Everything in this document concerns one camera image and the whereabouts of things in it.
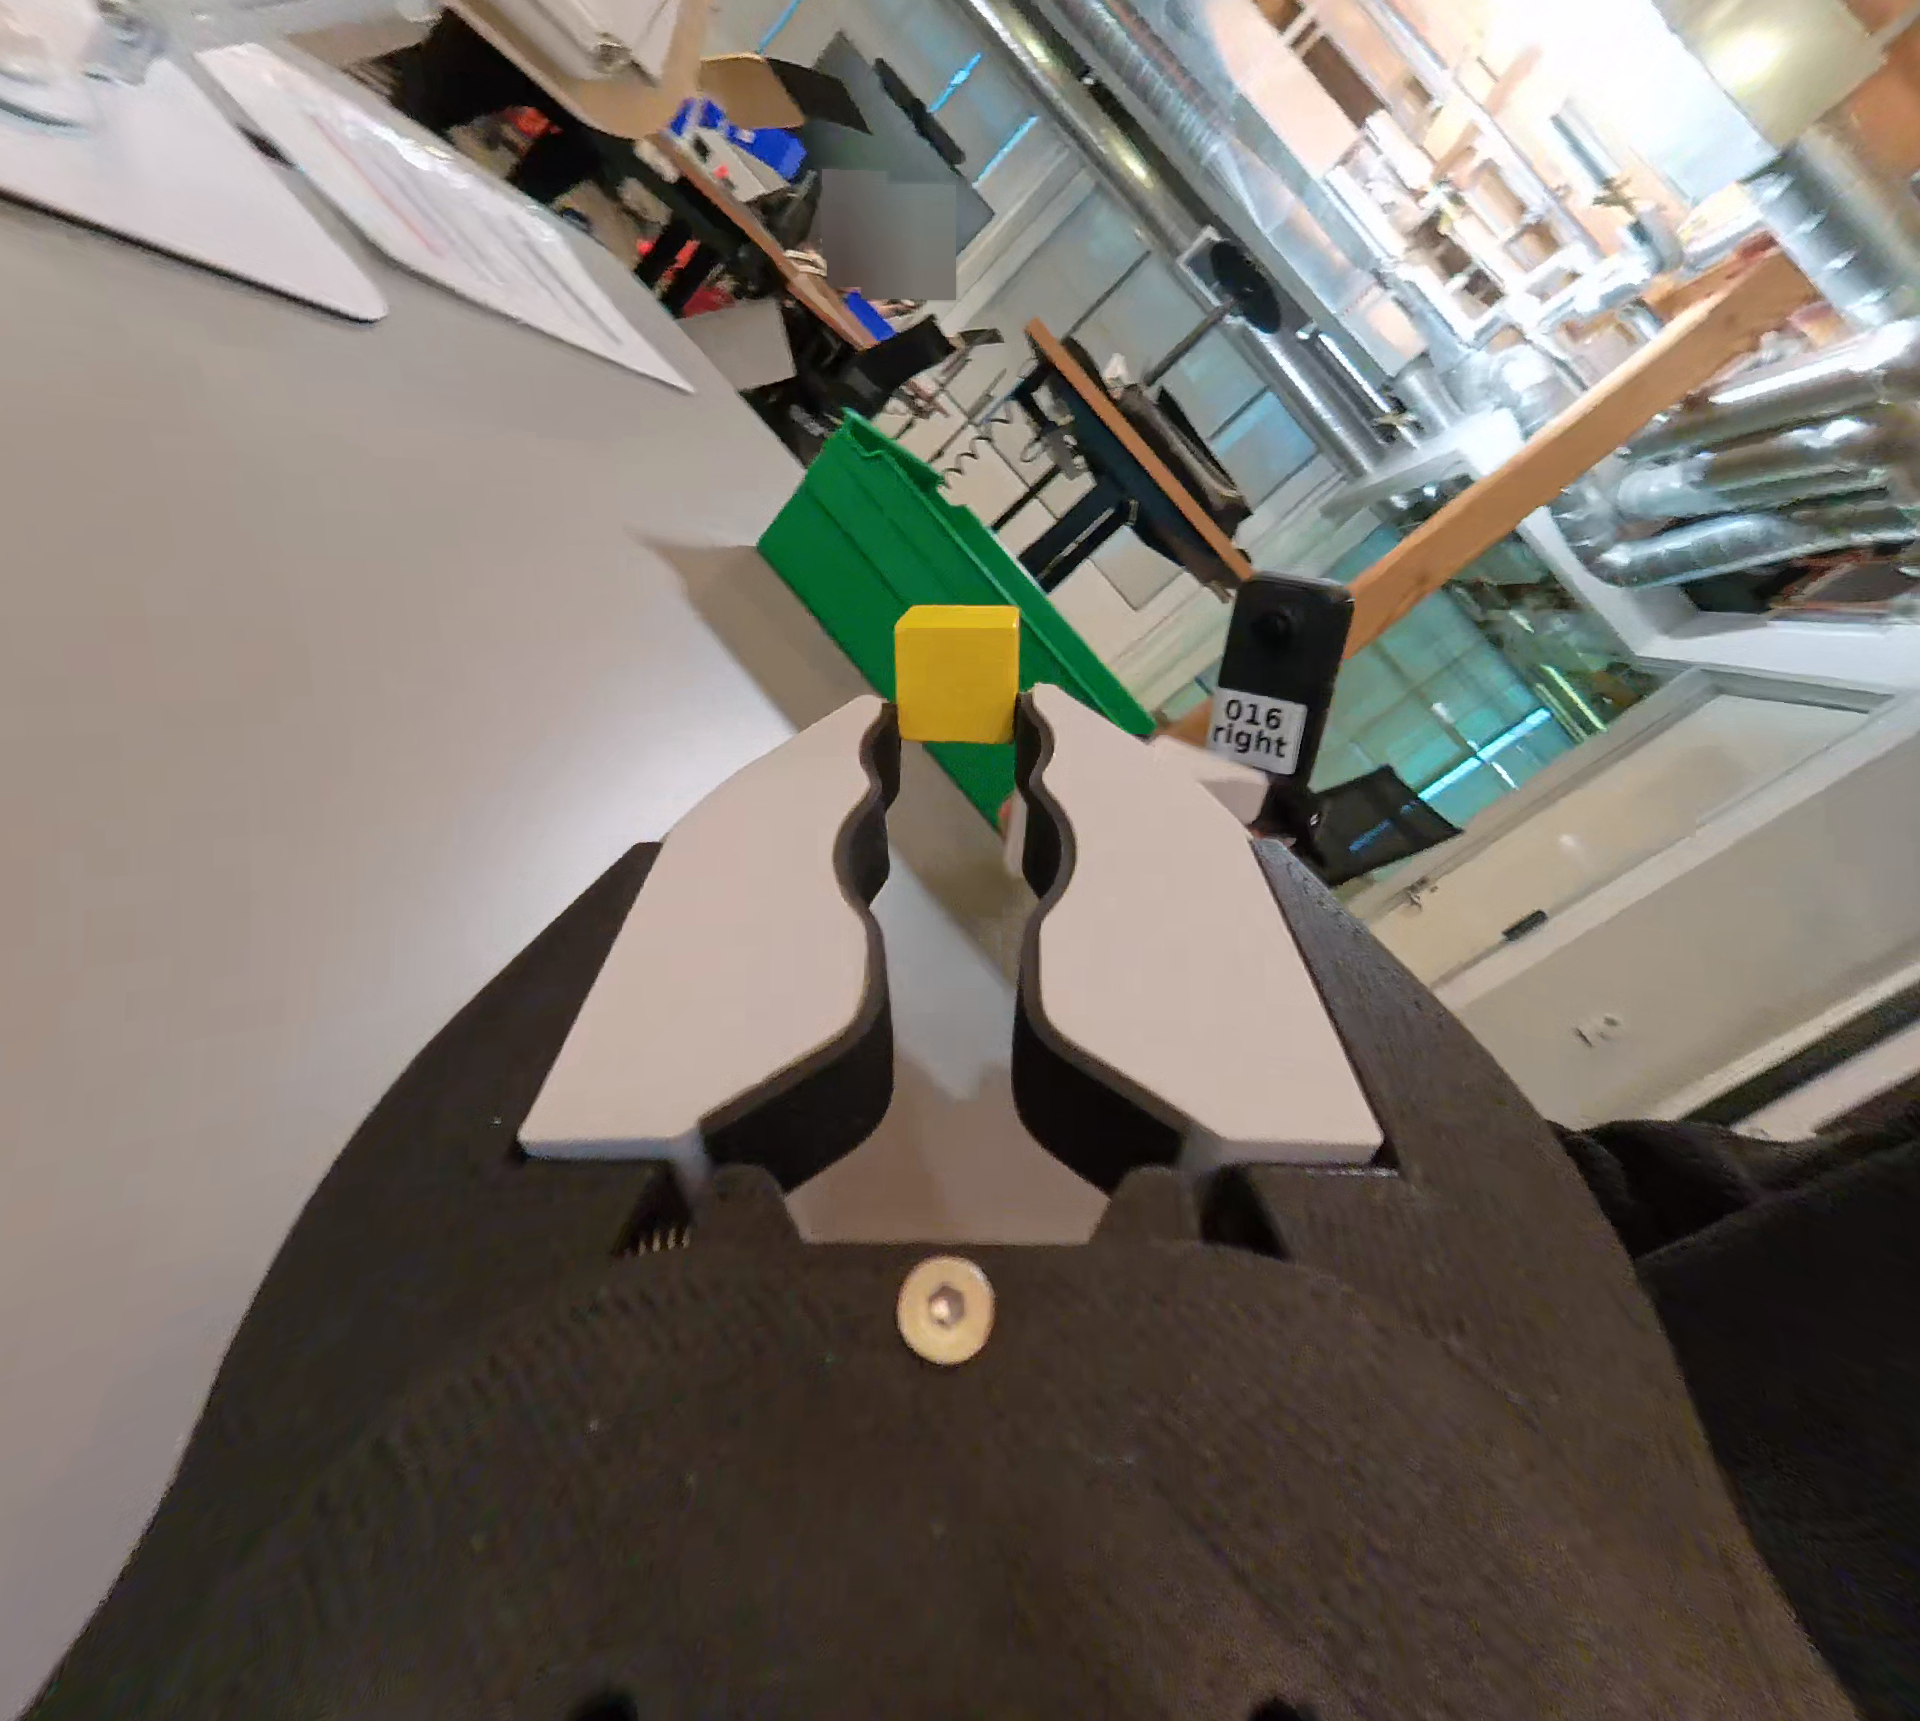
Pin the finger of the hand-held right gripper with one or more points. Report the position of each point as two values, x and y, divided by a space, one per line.
1224 791

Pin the laminated paper sheet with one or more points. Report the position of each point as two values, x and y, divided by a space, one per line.
466 235

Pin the long wooden-edged table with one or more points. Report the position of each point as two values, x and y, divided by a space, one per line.
766 251

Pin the silver ventilation ducts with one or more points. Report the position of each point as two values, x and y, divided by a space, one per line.
1141 71

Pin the grey desk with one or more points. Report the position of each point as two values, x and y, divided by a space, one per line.
299 702

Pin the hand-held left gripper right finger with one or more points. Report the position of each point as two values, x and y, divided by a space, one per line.
1199 986

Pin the wooden ceiling beam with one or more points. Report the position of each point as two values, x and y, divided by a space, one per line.
1576 430

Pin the green plastic bin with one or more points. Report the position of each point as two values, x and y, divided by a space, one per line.
900 537

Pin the white adjustable stand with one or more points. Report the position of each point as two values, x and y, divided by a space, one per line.
179 192

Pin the white cabinet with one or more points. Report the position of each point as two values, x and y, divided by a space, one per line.
1696 880

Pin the blue storage bin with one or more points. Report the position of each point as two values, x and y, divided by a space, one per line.
749 138

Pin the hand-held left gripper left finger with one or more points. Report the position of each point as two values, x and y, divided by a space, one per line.
705 986

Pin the black mesh office chair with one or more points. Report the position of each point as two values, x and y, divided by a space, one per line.
1380 830

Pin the small yellow cube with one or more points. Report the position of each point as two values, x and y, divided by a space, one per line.
958 677

